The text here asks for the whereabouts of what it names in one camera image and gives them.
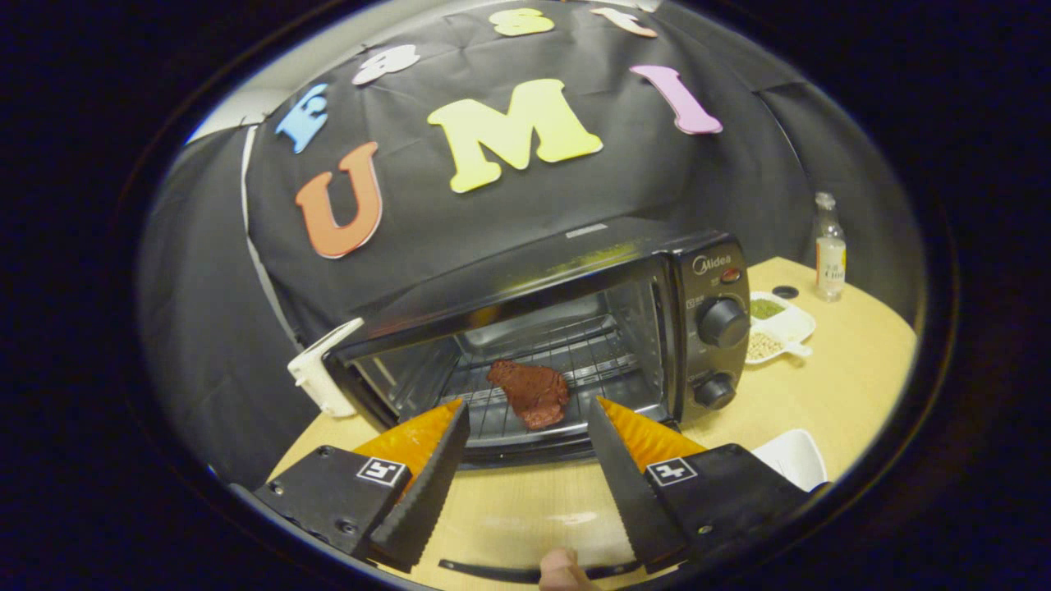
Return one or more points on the raw red steak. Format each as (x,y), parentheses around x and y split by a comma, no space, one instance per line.
(534,394)

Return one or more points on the white pop-up toaster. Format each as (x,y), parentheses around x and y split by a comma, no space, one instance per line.
(316,377)

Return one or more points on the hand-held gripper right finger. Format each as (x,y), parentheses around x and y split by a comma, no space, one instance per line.
(628,484)

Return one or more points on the small white rectangular tray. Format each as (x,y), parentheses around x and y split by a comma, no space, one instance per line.
(792,460)

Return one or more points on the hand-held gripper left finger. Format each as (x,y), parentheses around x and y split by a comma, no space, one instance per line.
(431,484)

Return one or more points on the black bottle cap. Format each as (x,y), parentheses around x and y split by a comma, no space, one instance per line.
(786,291)

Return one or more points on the clear plastic bottle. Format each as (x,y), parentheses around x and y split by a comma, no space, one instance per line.
(830,271)

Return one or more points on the black toaster oven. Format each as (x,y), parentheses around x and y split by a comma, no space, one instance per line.
(713,271)

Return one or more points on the white divided dish with beans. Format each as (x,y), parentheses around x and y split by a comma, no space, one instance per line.
(792,328)

